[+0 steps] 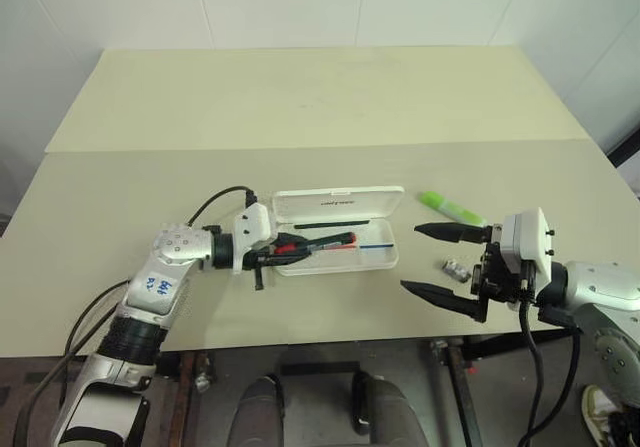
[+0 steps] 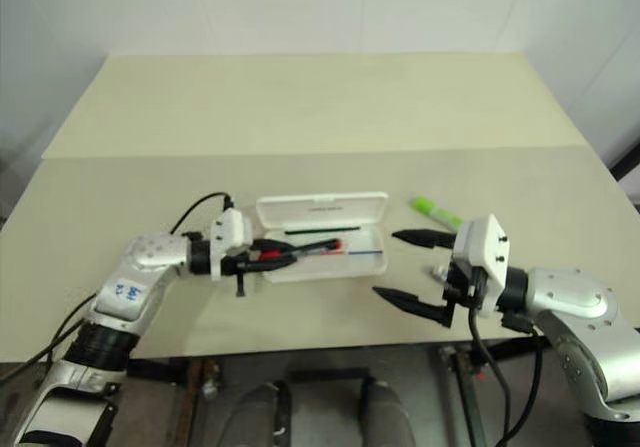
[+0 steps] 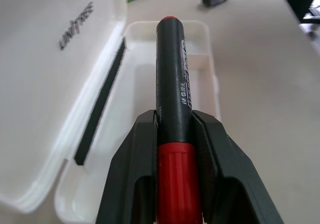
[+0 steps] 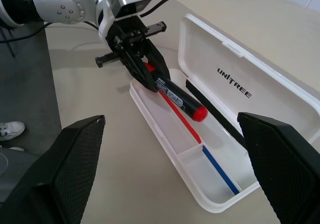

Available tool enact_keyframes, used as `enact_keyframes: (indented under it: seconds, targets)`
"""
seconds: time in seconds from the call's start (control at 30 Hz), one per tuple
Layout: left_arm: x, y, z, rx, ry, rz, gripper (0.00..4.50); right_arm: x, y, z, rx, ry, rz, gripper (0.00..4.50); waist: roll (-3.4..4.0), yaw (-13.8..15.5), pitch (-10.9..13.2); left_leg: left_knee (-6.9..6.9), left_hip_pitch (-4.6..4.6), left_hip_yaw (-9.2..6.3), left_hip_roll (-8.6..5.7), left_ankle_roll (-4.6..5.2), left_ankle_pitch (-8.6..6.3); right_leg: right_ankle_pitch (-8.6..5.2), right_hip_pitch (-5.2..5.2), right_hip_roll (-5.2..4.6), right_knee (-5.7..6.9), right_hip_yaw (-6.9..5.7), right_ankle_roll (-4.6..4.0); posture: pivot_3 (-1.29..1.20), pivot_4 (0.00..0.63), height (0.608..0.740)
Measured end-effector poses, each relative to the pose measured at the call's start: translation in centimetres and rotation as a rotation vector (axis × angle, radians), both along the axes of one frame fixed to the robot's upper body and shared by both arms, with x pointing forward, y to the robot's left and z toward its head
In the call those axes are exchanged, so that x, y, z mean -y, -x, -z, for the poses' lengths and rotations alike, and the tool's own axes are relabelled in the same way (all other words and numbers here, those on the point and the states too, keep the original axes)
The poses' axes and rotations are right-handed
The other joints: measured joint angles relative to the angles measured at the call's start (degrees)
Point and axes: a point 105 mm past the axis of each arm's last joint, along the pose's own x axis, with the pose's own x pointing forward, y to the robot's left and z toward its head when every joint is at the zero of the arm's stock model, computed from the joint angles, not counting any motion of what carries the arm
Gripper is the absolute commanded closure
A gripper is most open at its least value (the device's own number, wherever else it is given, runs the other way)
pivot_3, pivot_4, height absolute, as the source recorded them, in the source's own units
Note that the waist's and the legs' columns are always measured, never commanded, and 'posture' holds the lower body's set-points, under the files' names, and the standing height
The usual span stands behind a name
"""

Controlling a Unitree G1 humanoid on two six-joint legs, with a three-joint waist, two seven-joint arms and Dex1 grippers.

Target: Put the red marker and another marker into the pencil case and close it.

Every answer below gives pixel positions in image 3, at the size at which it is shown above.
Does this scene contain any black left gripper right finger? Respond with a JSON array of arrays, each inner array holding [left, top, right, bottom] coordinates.
[[191, 110, 286, 224]]

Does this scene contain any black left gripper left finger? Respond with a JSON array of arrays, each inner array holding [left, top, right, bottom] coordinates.
[[92, 110, 159, 224]]

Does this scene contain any black marker with red cap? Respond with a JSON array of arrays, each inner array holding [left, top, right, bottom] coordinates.
[[152, 15, 205, 224]]

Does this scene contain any white plastic pencil case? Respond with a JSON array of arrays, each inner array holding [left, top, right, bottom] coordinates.
[[0, 0, 223, 224]]

